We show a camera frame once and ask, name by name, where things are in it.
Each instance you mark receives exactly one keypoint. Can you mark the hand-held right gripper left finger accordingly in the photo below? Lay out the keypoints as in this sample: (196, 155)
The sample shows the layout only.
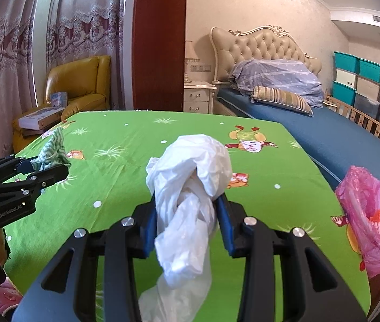
(149, 234)

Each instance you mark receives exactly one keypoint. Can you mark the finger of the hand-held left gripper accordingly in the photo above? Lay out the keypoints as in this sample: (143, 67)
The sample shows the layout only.
(52, 176)
(26, 165)

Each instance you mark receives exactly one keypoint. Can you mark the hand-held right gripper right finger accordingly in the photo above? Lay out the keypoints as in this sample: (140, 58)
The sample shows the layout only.
(227, 228)

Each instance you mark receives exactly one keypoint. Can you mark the teal foam fruit net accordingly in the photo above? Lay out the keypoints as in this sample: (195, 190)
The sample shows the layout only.
(52, 151)

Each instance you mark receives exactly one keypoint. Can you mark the white plastic bag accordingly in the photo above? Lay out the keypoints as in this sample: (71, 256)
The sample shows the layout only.
(183, 174)

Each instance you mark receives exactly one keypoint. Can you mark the pink plastic bag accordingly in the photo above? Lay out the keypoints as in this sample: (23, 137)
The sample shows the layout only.
(354, 187)

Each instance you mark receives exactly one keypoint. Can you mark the dark flat tray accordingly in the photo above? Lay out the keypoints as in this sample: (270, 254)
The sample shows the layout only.
(31, 132)

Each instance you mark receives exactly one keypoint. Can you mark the flat white box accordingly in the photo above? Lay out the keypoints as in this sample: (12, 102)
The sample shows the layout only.
(39, 118)

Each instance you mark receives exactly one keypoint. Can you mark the small blue-white box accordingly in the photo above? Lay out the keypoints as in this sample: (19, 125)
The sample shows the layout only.
(58, 100)

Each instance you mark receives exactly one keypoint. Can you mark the green printed tablecloth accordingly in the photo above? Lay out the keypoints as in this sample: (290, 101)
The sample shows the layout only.
(126, 161)

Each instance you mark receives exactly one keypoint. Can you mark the yellow leather armchair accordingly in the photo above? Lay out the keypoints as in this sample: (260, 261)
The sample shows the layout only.
(76, 73)

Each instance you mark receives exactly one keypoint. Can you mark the white nightstand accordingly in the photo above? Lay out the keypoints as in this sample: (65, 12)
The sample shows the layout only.
(198, 97)

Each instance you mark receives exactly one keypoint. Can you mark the striped pillow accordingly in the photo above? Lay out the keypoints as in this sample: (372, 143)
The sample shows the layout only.
(280, 99)

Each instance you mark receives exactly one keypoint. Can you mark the blue mattress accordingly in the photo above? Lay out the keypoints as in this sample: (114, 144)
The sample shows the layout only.
(344, 137)

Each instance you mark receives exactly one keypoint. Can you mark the lavender quilt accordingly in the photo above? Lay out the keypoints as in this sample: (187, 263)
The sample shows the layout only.
(277, 77)

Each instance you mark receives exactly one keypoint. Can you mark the brown wooden wardrobe panel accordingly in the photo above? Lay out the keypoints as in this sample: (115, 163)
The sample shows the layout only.
(160, 40)

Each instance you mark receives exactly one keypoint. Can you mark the teal storage box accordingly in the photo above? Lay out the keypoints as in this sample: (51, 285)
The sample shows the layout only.
(371, 69)
(345, 61)
(343, 93)

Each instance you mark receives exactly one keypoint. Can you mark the table lamp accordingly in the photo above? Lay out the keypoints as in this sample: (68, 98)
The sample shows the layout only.
(188, 50)

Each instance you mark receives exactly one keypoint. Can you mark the grey storage box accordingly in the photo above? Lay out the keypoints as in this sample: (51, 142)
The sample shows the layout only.
(367, 106)

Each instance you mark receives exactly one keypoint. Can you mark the beige tufted headboard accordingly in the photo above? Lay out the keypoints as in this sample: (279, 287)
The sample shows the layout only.
(260, 43)

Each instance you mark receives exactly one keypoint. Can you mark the white storage box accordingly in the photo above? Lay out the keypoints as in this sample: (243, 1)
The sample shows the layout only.
(346, 77)

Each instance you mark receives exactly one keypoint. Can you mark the beige storage box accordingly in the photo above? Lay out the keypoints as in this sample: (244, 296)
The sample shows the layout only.
(369, 88)

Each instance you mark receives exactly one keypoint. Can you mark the wall socket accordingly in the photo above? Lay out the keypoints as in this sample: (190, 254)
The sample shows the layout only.
(201, 67)

